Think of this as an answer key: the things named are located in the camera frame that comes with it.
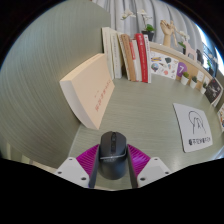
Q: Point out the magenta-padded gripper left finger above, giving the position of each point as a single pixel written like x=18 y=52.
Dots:
x=71 y=171

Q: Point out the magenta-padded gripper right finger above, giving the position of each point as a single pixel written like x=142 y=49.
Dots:
x=153 y=170

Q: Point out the dark grey computer mouse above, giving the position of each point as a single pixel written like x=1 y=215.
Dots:
x=112 y=160

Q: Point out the white printed mouse pad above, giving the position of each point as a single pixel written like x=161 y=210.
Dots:
x=193 y=136

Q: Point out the grey-green desk partition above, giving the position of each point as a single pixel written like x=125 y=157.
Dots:
x=40 y=83

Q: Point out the black cover book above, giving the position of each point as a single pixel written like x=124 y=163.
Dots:
x=213 y=91

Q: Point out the white sticker sheet with drawings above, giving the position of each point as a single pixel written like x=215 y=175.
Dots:
x=163 y=65

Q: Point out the brown book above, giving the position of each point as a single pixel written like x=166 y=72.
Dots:
x=128 y=60

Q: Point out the green plant in dark pot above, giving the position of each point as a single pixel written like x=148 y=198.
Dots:
x=210 y=66

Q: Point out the wooden desk shelf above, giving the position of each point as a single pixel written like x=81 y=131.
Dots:
x=173 y=52

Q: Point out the thick white book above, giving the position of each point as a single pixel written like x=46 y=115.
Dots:
x=106 y=46
x=116 y=56

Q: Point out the black horse figurine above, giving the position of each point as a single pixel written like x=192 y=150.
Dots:
x=199 y=56

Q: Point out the pink horse figurine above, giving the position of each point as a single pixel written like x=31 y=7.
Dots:
x=189 y=51

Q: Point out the small white orchid black pot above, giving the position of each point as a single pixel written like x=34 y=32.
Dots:
x=182 y=44

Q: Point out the window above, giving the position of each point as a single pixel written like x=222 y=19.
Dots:
x=208 y=50

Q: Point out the white orchid in black pot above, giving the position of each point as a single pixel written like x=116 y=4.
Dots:
x=148 y=35

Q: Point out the wooden hand model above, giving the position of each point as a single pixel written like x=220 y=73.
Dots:
x=167 y=33

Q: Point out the grey curtain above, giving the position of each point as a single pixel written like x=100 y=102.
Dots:
x=156 y=13

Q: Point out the white wall socket plate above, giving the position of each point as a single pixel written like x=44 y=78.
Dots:
x=200 y=76
x=210 y=80

